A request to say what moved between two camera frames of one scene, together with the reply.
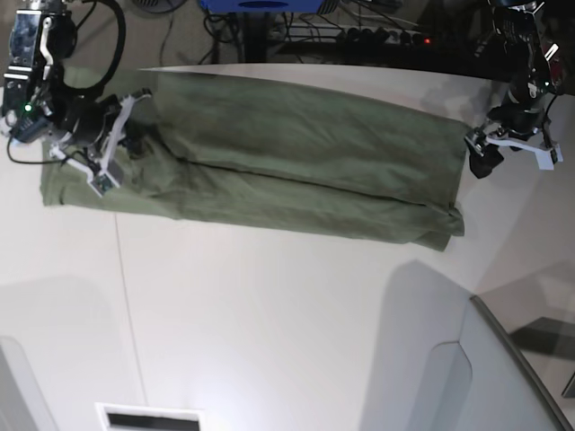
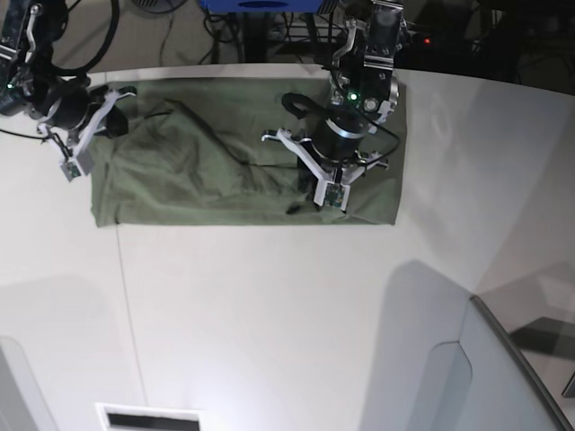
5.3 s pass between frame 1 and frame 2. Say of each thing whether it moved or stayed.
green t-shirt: moved
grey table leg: stayed
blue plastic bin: stayed
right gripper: moved
